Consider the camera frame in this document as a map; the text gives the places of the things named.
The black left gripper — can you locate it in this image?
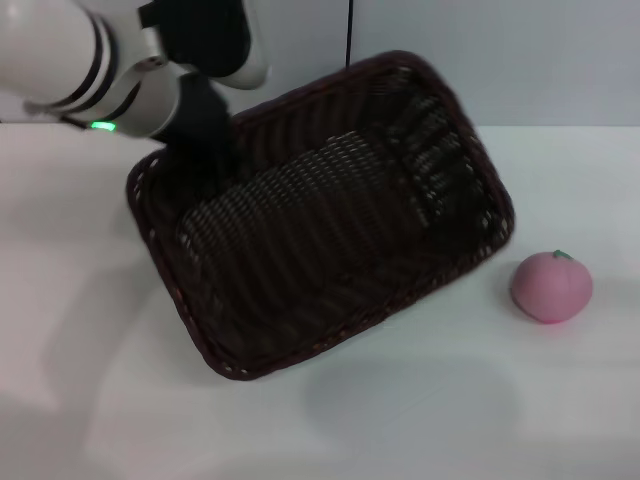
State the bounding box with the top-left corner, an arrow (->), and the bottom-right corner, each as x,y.
149,74 -> 240,199

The dark brown woven basket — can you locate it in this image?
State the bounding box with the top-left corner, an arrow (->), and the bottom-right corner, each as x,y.
125,49 -> 516,382

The pink toy peach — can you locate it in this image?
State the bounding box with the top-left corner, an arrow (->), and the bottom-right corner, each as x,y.
510,248 -> 595,326

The white and black wrist camera box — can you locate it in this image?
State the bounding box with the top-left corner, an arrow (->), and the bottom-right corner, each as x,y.
137,0 -> 272,92

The black vertical wall strip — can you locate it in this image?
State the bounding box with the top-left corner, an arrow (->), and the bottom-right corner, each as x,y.
344,0 -> 356,69

